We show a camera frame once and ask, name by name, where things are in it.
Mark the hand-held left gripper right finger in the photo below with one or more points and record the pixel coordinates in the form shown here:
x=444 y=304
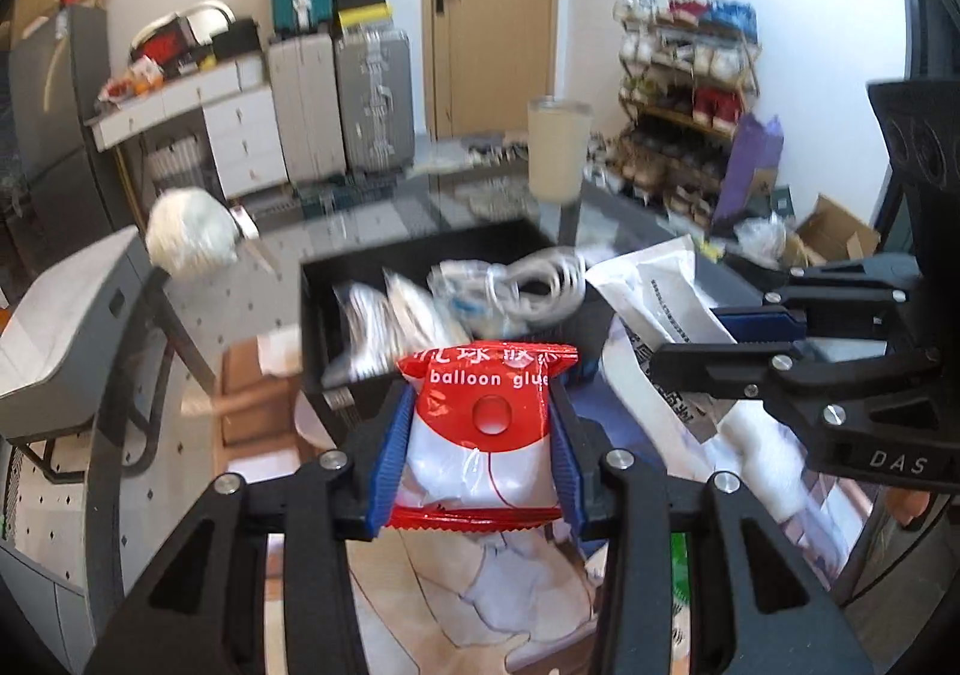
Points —
x=568 y=472

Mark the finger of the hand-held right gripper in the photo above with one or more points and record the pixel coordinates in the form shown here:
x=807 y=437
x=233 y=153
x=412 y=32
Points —
x=720 y=375
x=757 y=324

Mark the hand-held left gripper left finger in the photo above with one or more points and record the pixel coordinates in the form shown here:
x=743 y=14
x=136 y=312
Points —
x=386 y=465

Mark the red and white packet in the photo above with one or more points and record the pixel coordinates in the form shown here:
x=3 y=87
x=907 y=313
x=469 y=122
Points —
x=480 y=465

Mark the white printed mailer bag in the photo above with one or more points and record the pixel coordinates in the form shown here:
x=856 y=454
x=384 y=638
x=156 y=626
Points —
x=660 y=300

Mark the black cardboard box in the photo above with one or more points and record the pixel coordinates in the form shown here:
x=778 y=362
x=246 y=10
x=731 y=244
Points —
x=315 y=315

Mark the clear plastic bag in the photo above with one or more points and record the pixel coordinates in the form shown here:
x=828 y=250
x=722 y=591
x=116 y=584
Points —
x=761 y=236

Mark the brown cardboard box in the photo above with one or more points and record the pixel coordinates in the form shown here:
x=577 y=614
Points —
x=832 y=225

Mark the purple bag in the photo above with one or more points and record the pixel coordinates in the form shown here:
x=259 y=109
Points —
x=750 y=172

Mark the printed table mat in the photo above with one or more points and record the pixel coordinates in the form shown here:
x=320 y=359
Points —
x=450 y=607

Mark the shoe rack with shoes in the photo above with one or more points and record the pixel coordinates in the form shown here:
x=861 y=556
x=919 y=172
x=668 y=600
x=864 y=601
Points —
x=712 y=105

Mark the white flat stick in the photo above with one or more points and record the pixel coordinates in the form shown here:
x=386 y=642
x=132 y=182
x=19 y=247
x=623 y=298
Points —
x=251 y=240

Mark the cream cylindrical bin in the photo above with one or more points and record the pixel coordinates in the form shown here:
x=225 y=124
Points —
x=559 y=150

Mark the white plastic bag bundle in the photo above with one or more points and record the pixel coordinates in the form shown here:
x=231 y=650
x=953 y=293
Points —
x=187 y=232

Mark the white drawer desk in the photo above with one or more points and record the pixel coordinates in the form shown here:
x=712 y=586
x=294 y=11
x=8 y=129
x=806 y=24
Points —
x=247 y=142

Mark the grey coffee table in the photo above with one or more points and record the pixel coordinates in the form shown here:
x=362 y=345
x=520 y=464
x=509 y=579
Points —
x=60 y=315

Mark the silver suitcase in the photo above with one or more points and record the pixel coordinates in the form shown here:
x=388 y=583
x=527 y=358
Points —
x=367 y=105

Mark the beige suitcase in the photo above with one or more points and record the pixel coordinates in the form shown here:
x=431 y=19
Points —
x=307 y=112

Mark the wicker basket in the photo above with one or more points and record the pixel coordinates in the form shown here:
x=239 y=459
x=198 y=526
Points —
x=180 y=161

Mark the wooden door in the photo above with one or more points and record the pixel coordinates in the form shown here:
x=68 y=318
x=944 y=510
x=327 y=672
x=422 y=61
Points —
x=495 y=45

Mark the bag of oranges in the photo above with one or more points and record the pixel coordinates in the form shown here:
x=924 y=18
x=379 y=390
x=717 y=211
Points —
x=139 y=79

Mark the red and black bag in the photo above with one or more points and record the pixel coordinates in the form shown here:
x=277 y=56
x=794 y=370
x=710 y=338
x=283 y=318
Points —
x=165 y=41

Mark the grey refrigerator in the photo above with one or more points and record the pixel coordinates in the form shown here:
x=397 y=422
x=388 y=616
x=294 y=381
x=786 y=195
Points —
x=60 y=105

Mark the white curved frame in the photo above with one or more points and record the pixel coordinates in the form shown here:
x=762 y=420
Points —
x=217 y=11

